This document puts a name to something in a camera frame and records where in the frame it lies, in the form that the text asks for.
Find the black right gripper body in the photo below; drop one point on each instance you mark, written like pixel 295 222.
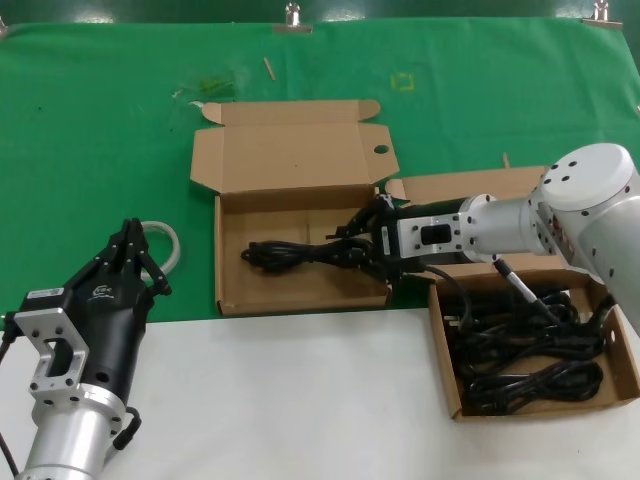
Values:
pixel 430 206

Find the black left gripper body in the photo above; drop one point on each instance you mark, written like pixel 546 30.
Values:
pixel 110 325

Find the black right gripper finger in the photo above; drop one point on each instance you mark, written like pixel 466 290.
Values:
pixel 367 265
pixel 365 220

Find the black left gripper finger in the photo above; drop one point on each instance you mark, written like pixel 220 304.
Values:
pixel 147 270
pixel 117 250

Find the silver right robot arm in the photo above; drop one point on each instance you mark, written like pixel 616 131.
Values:
pixel 575 215

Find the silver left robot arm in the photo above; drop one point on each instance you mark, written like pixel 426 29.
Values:
pixel 70 435

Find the empty open cardboard box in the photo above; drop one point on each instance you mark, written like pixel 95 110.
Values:
pixel 295 150

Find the clear tape roll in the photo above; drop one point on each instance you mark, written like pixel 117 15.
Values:
pixel 172 240

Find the green table mat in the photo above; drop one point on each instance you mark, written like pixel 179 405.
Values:
pixel 100 150

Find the small wooden stick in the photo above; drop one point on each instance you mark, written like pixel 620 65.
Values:
pixel 269 68

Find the clear plastic wrapper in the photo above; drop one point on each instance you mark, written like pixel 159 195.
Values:
pixel 212 85

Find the metal binder clip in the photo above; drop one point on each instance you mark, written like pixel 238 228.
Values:
pixel 602 20
pixel 292 27

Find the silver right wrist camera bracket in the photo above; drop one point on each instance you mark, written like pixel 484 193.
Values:
pixel 407 237

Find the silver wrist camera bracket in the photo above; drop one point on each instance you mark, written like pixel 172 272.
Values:
pixel 40 325
pixel 407 237

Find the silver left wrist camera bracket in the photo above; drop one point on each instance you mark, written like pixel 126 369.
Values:
pixel 40 325

